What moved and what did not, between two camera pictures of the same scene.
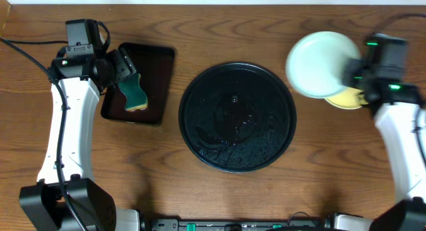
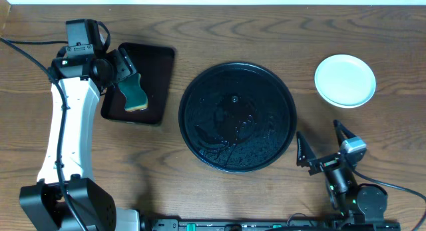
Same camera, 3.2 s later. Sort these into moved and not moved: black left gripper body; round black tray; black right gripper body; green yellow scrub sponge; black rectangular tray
Moved: black right gripper body
Not moved: black left gripper body; black rectangular tray; green yellow scrub sponge; round black tray
